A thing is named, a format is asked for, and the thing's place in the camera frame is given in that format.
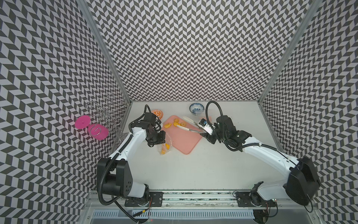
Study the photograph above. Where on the metal base rail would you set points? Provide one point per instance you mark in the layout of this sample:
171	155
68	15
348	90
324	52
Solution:
210	205

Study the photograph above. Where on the orange patterned small bowl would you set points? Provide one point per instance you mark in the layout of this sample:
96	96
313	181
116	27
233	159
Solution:
158	113

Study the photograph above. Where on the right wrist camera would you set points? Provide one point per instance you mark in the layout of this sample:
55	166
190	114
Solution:
204	125

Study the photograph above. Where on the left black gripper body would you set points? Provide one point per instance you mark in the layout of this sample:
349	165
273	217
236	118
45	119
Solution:
156	137

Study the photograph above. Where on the blue patterned small bowl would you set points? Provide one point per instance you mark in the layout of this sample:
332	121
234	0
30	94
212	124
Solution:
196	108

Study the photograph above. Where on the pink plastic tray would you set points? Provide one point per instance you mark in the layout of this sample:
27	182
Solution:
182	140

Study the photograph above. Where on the pink round disc upper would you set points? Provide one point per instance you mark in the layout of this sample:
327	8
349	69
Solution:
82	122

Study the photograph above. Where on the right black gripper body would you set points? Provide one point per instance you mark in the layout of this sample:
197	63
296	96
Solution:
216	135

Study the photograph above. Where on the wire spiral stand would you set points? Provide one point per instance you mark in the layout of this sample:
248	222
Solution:
107	115

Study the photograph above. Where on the pink round disc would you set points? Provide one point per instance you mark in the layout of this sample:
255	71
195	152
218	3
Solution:
98	131
82	122

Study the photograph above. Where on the metal tongs white tips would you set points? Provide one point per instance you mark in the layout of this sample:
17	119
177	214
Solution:
190	126

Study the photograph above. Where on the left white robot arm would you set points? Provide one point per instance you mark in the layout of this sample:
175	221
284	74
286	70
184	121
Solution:
114	177

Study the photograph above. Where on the pink round disc lower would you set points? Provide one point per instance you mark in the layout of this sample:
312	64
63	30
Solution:
98	131

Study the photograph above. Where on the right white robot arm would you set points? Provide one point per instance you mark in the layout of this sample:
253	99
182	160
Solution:
300	180

